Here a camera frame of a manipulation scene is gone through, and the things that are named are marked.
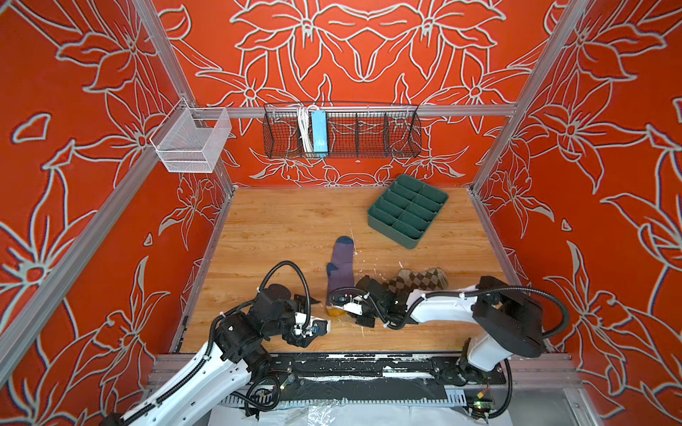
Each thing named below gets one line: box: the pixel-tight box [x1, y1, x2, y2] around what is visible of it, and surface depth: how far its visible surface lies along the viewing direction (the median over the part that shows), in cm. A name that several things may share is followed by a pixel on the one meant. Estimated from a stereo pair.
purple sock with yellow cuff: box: [325, 236, 357, 318], surface depth 95 cm
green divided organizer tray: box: [367, 173, 449, 251], surface depth 106 cm
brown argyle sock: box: [388, 267, 450, 296], surface depth 91 cm
